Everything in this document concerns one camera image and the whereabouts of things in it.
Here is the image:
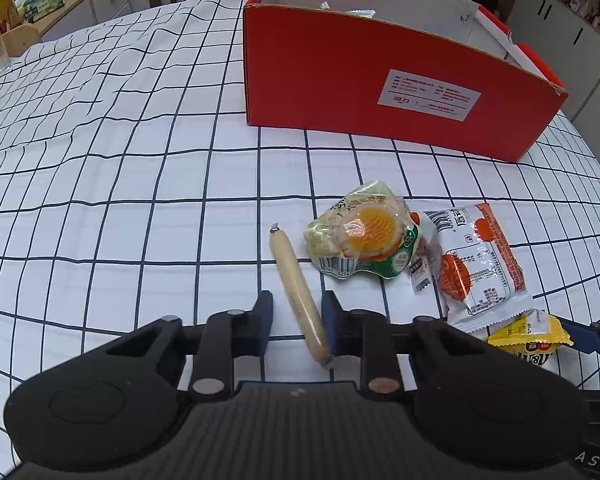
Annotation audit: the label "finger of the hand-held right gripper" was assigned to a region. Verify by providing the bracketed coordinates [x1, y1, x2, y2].
[555, 316, 600, 356]

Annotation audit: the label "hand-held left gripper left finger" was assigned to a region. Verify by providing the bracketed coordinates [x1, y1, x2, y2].
[105, 290, 274, 401]

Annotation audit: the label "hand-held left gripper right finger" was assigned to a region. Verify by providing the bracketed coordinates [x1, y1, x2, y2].
[321, 290, 491, 397]

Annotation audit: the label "beige sausage stick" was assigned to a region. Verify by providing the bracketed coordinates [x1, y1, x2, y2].
[270, 227, 336, 369]

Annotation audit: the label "yellow snack packet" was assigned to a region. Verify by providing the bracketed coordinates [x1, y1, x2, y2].
[487, 308, 576, 369]

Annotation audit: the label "green egg yolk pastry packet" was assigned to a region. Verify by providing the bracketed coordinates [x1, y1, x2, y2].
[302, 180, 426, 281]

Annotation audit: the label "white orange snack packet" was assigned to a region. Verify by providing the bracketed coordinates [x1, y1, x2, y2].
[410, 203, 534, 333]

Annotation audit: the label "red cardboard box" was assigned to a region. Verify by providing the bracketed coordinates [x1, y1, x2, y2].
[242, 0, 570, 163]

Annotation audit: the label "checked white tablecloth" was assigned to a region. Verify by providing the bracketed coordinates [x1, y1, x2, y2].
[0, 0, 600, 480]

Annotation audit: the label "light wooden stand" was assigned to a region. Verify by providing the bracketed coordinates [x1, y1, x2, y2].
[0, 22, 42, 58]

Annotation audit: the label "white cabinet black handles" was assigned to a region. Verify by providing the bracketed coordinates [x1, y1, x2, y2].
[505, 0, 600, 86]

